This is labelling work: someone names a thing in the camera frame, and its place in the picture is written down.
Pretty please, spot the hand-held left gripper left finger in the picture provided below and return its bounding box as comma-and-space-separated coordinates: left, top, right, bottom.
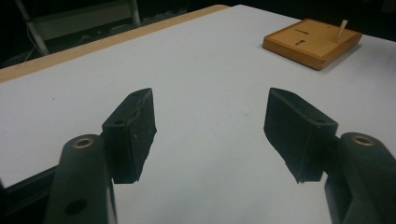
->
101, 87, 158, 185

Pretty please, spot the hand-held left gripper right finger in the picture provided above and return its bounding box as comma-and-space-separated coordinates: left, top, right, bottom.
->
263, 87, 339, 184

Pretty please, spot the wooden photo frame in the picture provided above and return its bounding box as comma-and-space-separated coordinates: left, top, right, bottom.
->
262, 18, 363, 71

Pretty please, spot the white metal stand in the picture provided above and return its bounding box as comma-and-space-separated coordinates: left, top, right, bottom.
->
13, 0, 142, 57

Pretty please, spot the white paper sheet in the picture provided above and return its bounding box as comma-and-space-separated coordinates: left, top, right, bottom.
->
0, 4, 396, 224

